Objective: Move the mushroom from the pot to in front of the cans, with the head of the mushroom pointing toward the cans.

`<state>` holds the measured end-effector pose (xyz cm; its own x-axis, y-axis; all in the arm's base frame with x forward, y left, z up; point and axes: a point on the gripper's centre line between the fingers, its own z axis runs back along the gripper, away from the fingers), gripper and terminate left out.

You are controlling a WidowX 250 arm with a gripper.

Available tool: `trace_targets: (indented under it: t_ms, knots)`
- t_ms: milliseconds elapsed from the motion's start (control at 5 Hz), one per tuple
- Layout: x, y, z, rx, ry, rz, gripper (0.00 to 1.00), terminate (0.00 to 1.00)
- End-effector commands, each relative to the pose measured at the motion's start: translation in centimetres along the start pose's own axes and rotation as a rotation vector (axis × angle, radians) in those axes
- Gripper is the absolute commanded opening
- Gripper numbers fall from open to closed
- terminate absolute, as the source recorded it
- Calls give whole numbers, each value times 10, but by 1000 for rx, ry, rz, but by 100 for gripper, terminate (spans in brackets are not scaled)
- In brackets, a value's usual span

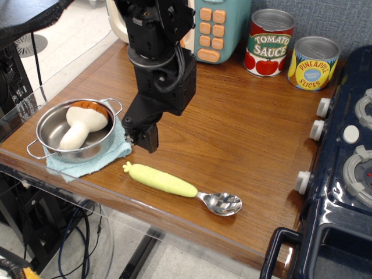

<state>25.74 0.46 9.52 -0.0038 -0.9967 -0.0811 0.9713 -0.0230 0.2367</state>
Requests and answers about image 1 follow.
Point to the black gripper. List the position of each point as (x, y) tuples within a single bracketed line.
[(164, 85)]

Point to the white plush mushroom toy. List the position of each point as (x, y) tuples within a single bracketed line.
[(83, 117)]

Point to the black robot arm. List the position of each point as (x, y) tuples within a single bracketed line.
[(165, 71)]

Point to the light blue cloth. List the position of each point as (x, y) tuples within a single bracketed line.
[(70, 171)]

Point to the small steel pot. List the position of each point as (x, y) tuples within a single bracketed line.
[(53, 125)]

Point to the teal toy microwave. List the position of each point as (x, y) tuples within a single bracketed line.
[(211, 30)]

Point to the tomato sauce can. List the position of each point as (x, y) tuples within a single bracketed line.
[(269, 38)]

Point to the white stove knob bottom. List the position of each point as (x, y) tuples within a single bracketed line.
[(302, 181)]

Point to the white stove knob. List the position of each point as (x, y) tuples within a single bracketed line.
[(323, 107), (317, 129), (302, 181)]

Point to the white stove knob middle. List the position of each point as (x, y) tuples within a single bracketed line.
[(317, 129)]

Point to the white stove knob top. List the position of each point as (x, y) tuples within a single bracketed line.
[(323, 107)]

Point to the pineapple slices can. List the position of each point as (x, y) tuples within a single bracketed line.
[(313, 62)]

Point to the dark blue toy stove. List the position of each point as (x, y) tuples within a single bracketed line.
[(334, 240)]

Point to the black table leg frame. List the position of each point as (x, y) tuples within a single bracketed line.
[(140, 255)]

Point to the spoon with yellow-green handle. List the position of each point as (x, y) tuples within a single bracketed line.
[(221, 204)]

